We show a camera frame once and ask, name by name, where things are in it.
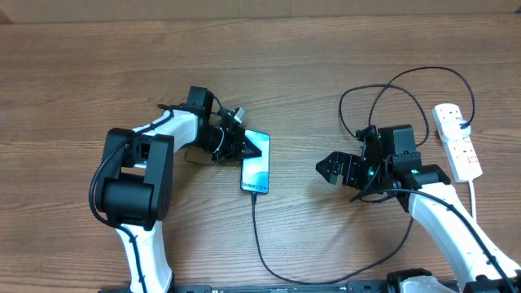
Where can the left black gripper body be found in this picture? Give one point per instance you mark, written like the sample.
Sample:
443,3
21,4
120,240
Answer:
229,148

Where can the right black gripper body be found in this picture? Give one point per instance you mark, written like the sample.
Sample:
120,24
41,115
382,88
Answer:
360,173

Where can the blue Samsung smartphone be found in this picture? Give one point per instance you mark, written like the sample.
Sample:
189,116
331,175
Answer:
255,170

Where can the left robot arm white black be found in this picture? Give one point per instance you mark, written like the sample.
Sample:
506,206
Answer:
132,189

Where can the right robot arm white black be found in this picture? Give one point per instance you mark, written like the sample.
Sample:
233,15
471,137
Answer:
390,165

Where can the white charger adapter plug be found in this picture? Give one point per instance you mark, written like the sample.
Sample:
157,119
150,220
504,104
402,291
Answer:
453,129

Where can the white power strip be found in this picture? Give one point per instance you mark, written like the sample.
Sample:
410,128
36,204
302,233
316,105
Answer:
461,155

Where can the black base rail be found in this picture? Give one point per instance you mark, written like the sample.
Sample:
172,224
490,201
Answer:
349,287

